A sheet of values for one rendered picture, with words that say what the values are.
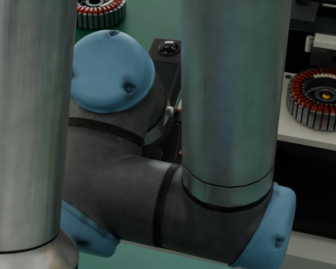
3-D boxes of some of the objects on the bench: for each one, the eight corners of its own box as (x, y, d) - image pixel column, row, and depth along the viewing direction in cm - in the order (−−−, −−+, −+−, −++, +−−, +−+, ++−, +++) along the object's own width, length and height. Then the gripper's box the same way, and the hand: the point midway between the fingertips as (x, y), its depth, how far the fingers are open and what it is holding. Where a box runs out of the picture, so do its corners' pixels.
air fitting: (311, 55, 124) (313, 39, 122) (303, 54, 124) (305, 38, 122) (312, 51, 124) (314, 35, 123) (304, 50, 125) (306, 34, 123)
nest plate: (369, 157, 107) (371, 150, 106) (262, 137, 110) (263, 131, 110) (378, 93, 118) (380, 87, 117) (281, 77, 121) (281, 70, 121)
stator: (51, 18, 138) (49, 0, 136) (90, -8, 145) (88, -26, 143) (101, 38, 133) (100, 19, 131) (138, 9, 140) (138, -9, 138)
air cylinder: (357, 73, 122) (362, 44, 119) (309, 65, 124) (313, 36, 120) (360, 55, 126) (365, 26, 122) (313, 48, 127) (318, 19, 124)
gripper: (45, 147, 82) (94, 184, 101) (216, 174, 78) (232, 207, 98) (63, 71, 84) (107, 121, 103) (230, 94, 80) (244, 142, 100)
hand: (172, 142), depth 101 cm, fingers closed on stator, 13 cm apart
